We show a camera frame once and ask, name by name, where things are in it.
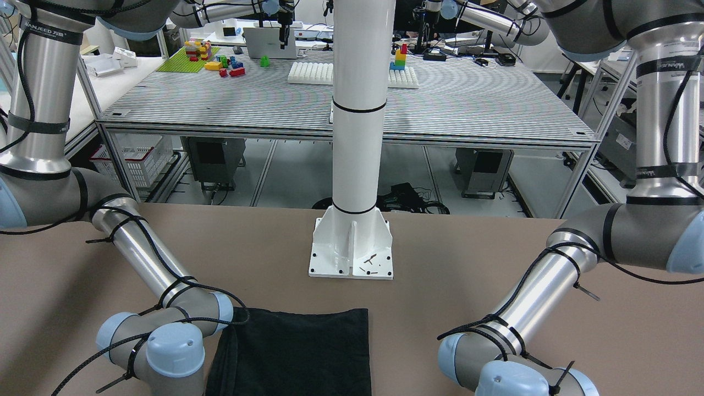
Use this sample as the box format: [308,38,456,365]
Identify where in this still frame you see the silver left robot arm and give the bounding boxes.
[438,1,703,395]

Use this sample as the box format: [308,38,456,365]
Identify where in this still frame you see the white peg tray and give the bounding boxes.
[287,61,334,85]

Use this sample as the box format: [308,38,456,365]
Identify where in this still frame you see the striped background work table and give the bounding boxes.
[98,56,599,155]

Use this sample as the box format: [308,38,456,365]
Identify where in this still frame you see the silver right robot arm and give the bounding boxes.
[2,1,233,395]

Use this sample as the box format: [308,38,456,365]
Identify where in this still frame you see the white plastic basket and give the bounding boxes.
[90,134,173,188]

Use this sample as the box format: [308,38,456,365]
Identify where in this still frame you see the black graphic t-shirt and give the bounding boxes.
[205,308,372,395]

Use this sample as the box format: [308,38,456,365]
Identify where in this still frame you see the white central robot column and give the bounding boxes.
[309,1,395,280]

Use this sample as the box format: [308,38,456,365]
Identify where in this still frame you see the green lego baseplate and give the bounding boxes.
[156,47,221,73]

